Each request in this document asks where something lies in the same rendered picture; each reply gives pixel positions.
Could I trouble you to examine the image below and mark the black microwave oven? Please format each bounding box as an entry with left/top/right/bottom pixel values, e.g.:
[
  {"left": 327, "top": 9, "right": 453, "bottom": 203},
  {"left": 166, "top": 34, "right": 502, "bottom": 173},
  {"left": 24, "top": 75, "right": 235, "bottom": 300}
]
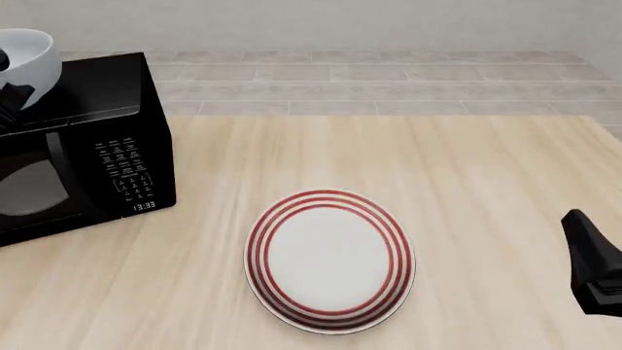
[{"left": 0, "top": 51, "right": 178, "bottom": 249}]

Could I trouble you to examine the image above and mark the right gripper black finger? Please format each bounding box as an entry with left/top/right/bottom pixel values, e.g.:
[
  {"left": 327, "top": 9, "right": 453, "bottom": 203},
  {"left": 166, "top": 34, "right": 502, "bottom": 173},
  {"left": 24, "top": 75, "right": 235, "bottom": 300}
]
[{"left": 560, "top": 208, "right": 622, "bottom": 290}]

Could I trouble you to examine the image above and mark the white bowl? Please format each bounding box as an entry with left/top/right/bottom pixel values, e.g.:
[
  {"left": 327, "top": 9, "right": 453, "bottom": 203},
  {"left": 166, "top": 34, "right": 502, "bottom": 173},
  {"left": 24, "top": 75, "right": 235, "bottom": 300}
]
[{"left": 0, "top": 28, "right": 63, "bottom": 111}]

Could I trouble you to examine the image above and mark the white plate with red rings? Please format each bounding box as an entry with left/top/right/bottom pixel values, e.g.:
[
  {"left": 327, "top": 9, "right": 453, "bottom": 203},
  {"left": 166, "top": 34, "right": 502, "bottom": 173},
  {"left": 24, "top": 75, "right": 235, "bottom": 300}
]
[{"left": 243, "top": 188, "right": 417, "bottom": 334}]

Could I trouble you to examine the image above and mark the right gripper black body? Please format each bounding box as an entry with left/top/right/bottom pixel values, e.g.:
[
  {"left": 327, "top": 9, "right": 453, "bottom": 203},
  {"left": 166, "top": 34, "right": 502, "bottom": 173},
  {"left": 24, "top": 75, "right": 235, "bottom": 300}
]
[{"left": 572, "top": 272, "right": 622, "bottom": 316}]

